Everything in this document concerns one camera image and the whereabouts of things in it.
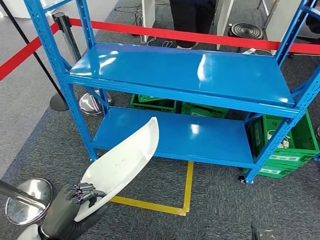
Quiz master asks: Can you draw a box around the black round ribbed stool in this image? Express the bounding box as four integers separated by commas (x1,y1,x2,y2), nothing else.
227,22,264,54

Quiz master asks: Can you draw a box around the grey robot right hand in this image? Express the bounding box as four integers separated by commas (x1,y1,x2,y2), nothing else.
251,221,277,240

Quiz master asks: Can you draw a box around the person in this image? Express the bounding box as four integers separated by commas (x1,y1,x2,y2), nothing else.
169,0,217,50

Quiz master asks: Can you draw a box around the white curved plastic part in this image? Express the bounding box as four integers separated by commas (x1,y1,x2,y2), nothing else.
74,116,160,223

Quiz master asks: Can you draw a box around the black office chair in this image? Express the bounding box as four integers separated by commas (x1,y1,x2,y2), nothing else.
305,0,320,35

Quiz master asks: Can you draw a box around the blue metal shelf rack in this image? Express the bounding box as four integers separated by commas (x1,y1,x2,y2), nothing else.
23,0,320,185

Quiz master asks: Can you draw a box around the red barrier belt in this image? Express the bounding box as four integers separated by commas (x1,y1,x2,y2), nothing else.
0,21,60,82
68,18,320,56

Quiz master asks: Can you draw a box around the white cable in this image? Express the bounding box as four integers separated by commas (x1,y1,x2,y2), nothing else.
139,33,174,49

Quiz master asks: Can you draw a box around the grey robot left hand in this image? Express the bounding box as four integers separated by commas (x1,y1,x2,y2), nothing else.
40,181,109,240

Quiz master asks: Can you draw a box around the green plastic crate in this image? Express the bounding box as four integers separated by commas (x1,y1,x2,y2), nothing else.
129,94,177,114
246,110,320,168
242,158,304,180
180,101,229,119

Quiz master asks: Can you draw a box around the yellow floor tape square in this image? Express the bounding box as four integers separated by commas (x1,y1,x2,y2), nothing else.
109,160,195,218

